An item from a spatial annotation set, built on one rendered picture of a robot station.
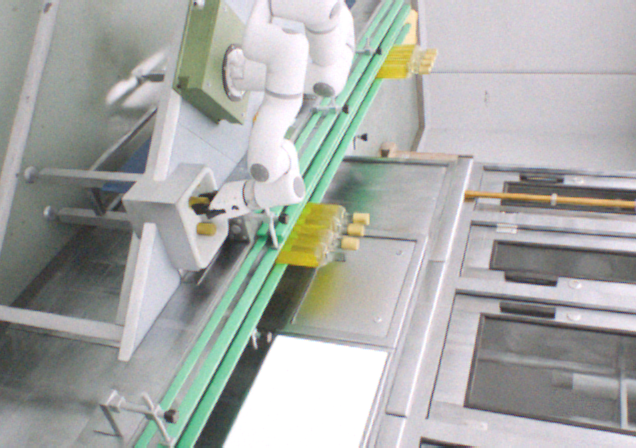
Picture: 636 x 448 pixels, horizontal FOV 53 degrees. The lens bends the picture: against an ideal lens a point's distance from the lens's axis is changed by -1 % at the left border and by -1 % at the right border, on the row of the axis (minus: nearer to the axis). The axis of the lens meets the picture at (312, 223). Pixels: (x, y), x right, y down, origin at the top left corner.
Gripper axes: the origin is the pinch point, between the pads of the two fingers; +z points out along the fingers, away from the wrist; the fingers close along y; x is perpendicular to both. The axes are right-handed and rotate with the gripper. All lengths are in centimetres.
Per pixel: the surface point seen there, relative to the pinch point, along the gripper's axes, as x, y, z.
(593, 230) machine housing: -67, 54, -82
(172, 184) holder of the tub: 8.1, -1.5, 4.1
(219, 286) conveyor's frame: -20.7, -8.6, 2.6
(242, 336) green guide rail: -31.5, -16.6, -2.8
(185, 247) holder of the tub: -6.2, -9.2, 4.5
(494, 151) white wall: -340, 554, 75
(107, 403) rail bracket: -9, -55, 1
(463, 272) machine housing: -58, 31, -47
